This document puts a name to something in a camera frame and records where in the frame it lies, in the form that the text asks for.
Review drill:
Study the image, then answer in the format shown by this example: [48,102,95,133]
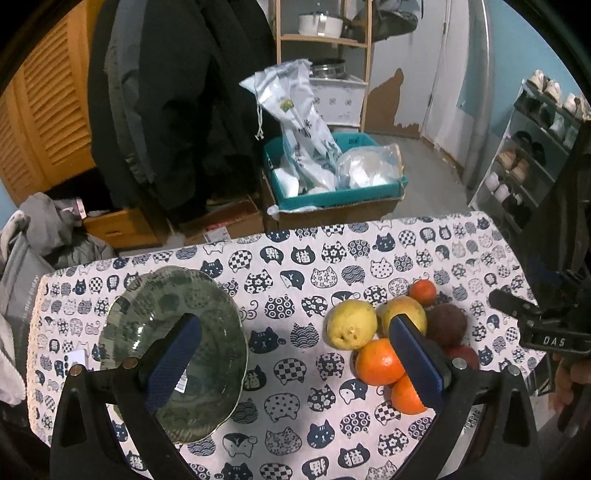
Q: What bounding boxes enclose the large orange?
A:
[355,338,406,386]

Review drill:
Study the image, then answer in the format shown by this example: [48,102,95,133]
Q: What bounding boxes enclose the dark red apple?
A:
[426,304,468,349]

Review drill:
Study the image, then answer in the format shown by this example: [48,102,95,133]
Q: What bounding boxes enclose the yellow green pear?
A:
[377,296,428,336]

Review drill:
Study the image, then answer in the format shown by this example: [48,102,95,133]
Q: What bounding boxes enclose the small tangerine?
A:
[409,279,438,307]

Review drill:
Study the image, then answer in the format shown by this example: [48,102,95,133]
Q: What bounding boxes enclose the right hand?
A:
[553,354,591,413]

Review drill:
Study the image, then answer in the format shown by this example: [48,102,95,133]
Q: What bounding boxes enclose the green patterned ceramic plate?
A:
[99,266,249,443]

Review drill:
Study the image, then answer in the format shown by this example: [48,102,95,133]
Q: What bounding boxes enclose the white sticker card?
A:
[63,349,87,375]

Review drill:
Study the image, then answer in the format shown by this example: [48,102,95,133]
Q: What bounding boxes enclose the cat print tablecloth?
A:
[28,212,542,479]

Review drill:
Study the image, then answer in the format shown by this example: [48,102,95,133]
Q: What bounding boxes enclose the brown cardboard box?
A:
[259,170,405,231]

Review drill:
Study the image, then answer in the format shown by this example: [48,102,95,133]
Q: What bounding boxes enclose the grey clothes pile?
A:
[1,192,115,407]

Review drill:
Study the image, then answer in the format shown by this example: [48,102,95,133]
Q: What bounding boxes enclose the white shoe rack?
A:
[470,70,590,240]

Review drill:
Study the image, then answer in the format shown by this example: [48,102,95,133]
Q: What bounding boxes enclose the clear plastic bag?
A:
[337,143,403,189]

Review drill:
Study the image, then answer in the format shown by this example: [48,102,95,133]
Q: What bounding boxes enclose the teal box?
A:
[264,133,408,211]

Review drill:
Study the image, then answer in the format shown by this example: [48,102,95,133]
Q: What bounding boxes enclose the black hanging coat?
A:
[87,1,280,223]

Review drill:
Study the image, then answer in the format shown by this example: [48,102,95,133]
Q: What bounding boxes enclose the wooden louvered cabinet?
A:
[1,1,103,205]

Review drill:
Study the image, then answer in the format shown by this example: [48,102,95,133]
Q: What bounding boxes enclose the white storage box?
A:
[310,75,367,128]

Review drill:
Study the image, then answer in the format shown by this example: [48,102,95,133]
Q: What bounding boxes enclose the white patterned rice bag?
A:
[239,59,342,193]

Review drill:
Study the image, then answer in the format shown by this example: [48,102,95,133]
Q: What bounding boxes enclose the metal steamer pan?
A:
[311,58,346,79]

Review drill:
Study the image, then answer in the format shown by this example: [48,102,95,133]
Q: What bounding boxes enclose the wooden shelf unit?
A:
[267,1,374,131]

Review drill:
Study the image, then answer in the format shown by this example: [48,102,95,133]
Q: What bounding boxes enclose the white pot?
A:
[298,13,344,38]

